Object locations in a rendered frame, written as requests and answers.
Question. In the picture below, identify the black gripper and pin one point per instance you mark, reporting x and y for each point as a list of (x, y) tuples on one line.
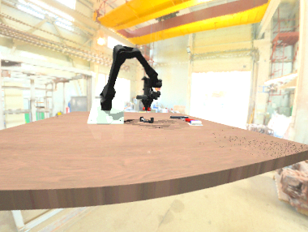
[(145, 98)]

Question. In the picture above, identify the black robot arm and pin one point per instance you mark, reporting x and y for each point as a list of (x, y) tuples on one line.
[(120, 54)]

